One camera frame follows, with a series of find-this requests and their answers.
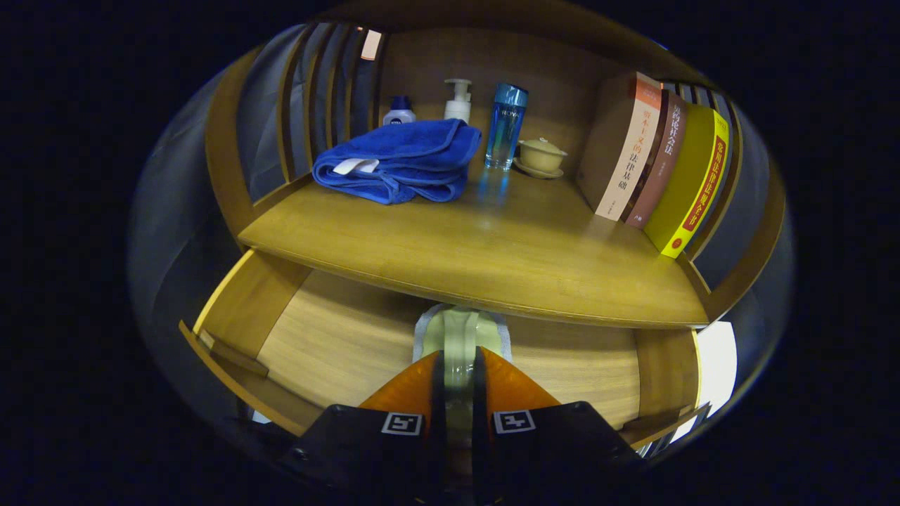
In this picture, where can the small blue-capped white bottle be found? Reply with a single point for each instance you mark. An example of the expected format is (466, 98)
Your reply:
(399, 116)

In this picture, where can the beige book with orange spine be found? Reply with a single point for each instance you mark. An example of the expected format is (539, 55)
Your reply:
(626, 147)

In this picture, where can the blue glass bottle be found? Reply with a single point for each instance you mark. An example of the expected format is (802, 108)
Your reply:
(505, 126)

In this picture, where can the pale green brush with white pad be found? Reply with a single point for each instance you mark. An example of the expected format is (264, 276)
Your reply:
(460, 337)

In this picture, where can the yellow book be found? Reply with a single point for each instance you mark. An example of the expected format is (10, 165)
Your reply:
(685, 183)

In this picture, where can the white pump bottle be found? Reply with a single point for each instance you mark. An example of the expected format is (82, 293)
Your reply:
(458, 109)

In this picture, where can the wooden drawer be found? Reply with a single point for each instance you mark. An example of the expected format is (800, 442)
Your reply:
(337, 337)

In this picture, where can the beige lidded teacup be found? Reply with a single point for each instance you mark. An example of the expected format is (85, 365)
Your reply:
(540, 154)

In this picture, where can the brown book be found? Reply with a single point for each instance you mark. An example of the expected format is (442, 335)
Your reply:
(661, 169)

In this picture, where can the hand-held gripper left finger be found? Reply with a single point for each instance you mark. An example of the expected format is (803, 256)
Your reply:
(437, 400)

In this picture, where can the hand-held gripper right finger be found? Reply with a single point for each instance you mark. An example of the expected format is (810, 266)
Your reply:
(479, 400)

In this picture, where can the blue folded towel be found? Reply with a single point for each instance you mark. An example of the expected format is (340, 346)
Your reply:
(408, 151)

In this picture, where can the wooden countertop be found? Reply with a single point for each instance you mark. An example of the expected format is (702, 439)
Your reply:
(492, 246)

